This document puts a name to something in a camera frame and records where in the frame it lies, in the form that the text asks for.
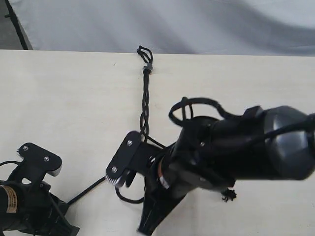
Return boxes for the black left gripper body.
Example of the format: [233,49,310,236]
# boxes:
[19,182,69,236]

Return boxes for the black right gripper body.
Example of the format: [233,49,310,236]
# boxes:
[145,172,197,200]

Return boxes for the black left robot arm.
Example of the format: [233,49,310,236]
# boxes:
[0,181,80,236]

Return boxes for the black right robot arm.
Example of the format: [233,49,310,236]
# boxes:
[137,106,315,236]

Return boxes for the grey backdrop cloth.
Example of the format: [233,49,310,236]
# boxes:
[10,0,315,56]

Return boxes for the black backdrop stand pole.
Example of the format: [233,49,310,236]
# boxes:
[4,0,33,50]

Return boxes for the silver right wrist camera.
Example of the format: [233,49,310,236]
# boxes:
[106,131,166,187]

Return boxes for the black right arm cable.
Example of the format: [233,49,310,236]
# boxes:
[168,96,315,146]

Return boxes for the clear adhesive tape piece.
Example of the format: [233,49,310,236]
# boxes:
[142,63,153,73]

